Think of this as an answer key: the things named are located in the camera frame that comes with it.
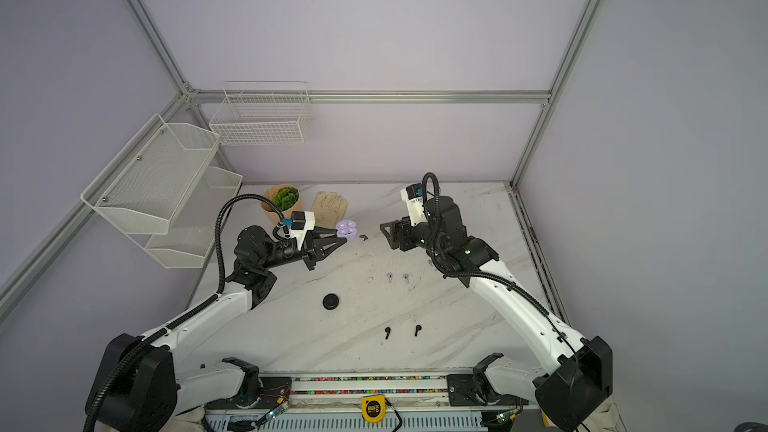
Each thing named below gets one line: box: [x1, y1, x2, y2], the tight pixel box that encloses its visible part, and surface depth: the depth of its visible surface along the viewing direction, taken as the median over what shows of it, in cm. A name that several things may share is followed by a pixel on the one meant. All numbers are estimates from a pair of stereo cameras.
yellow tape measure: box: [361, 394, 387, 424], surface depth 71 cm
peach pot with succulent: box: [260, 184, 302, 223], surface depth 103 cm
